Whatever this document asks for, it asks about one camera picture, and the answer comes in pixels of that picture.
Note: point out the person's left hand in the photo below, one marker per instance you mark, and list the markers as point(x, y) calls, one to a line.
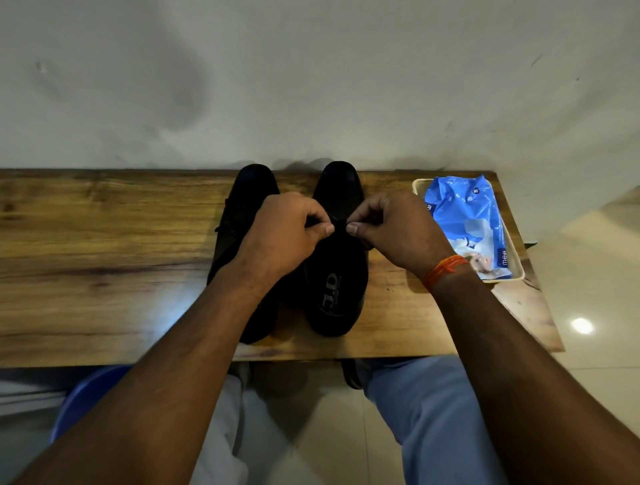
point(277, 235)

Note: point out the person's right hand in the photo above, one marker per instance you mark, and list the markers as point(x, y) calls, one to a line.
point(405, 230)

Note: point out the person's right thumb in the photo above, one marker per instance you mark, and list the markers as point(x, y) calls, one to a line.
point(362, 229)

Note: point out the person's left thumb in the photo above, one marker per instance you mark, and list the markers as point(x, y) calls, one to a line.
point(320, 232)

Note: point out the black shoe with printed insole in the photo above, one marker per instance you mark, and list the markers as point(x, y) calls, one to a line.
point(335, 290)

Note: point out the person's left forearm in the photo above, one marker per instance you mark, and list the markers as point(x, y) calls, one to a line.
point(165, 369)

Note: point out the person's right forearm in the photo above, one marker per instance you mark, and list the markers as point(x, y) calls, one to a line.
point(525, 379)

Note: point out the white plastic tray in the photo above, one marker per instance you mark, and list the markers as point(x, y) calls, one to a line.
point(419, 185)

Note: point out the black lace-up shoe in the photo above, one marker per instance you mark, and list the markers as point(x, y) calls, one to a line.
point(250, 186)

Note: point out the orange wrist thread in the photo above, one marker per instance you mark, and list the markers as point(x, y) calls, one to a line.
point(442, 269)

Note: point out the blue wet wipes packet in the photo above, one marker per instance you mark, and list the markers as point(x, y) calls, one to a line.
point(467, 215)

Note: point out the person's right leg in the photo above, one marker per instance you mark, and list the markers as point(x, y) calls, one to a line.
point(430, 424)

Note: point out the person's leg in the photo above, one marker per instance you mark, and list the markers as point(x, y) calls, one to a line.
point(430, 424)
point(220, 434)

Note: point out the person's left leg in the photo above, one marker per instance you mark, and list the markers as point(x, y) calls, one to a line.
point(220, 434)

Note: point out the blue plastic chair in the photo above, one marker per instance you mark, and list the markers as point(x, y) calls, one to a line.
point(87, 394)

